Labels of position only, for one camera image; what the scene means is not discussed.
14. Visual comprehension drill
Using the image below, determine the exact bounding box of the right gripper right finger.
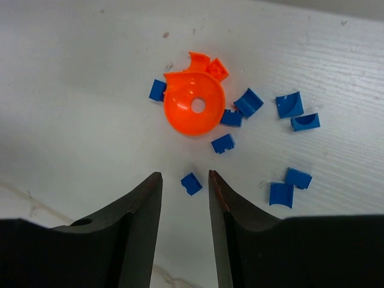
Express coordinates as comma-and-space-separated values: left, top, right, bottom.
208, 170, 383, 287

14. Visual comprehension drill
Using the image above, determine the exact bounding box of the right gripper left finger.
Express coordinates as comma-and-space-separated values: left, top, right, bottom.
1, 172, 163, 287

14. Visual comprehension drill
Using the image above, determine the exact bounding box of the orange ring lego piece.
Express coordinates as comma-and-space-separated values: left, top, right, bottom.
163, 71, 226, 136

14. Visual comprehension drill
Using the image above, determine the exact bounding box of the small blue lego piece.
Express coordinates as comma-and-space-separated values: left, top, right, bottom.
275, 91, 304, 119
290, 113, 320, 132
181, 173, 203, 196
233, 88, 264, 118
220, 109, 243, 127
149, 79, 167, 102
211, 133, 236, 154
269, 182, 294, 209
284, 167, 313, 190

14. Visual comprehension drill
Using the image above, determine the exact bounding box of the orange curved lego piece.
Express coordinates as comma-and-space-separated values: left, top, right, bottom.
184, 51, 211, 72

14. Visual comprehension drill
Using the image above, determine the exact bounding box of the small orange square lego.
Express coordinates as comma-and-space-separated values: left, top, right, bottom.
206, 58, 229, 82

